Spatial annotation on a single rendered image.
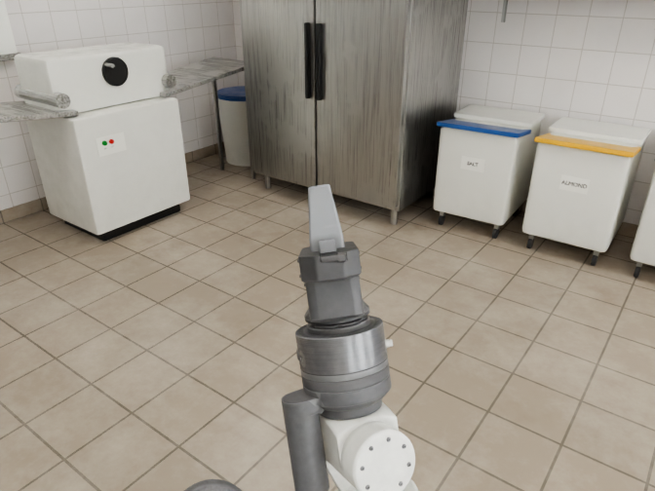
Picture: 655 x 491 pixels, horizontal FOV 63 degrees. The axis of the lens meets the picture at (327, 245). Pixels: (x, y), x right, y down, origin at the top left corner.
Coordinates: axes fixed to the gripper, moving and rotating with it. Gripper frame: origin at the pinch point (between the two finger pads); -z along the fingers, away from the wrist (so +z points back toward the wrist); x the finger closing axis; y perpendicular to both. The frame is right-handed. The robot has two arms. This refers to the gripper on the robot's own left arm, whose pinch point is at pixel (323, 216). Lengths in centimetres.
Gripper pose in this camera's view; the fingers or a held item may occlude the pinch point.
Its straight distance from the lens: 52.4
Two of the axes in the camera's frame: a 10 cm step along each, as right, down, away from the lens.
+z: 1.4, 9.9, 0.8
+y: -9.9, 1.4, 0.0
